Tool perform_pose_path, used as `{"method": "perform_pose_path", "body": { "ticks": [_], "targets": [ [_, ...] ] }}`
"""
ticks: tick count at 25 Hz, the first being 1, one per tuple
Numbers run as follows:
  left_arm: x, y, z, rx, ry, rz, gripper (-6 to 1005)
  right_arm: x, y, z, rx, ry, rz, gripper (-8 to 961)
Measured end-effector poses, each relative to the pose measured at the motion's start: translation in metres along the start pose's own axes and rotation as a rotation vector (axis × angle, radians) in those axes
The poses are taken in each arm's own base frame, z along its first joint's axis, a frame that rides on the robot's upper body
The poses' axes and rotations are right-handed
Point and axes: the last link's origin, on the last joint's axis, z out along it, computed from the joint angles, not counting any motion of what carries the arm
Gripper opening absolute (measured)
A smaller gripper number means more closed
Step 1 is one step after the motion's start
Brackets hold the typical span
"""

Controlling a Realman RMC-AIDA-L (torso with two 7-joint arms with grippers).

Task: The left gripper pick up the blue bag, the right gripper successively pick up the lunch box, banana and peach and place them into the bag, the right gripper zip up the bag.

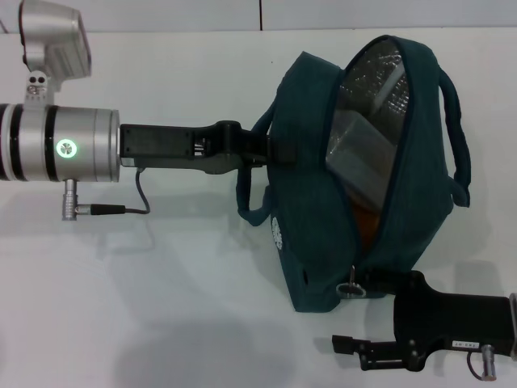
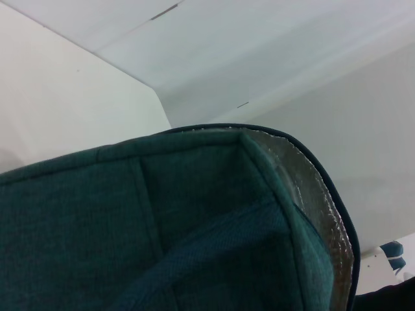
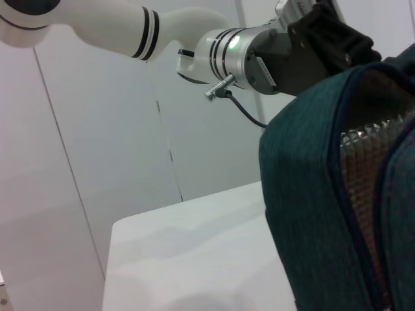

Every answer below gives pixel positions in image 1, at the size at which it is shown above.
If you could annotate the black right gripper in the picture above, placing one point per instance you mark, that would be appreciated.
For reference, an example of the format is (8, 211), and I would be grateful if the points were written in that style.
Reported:
(456, 319)

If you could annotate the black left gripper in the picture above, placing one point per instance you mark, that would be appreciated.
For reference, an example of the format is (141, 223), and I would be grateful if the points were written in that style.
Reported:
(161, 143)

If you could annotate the dark teal insulated lunch bag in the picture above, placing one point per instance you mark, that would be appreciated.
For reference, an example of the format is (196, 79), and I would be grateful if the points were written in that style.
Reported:
(303, 182)

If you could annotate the yellow banana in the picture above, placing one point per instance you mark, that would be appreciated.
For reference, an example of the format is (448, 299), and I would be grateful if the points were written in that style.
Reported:
(365, 230)

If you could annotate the clear food container blue seal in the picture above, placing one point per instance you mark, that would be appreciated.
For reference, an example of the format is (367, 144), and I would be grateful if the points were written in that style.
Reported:
(359, 161)

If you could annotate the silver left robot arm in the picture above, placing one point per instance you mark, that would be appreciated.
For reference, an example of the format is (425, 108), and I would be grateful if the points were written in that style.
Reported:
(60, 141)

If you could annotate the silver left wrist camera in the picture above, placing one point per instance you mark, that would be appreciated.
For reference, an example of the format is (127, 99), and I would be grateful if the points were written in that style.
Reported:
(52, 36)

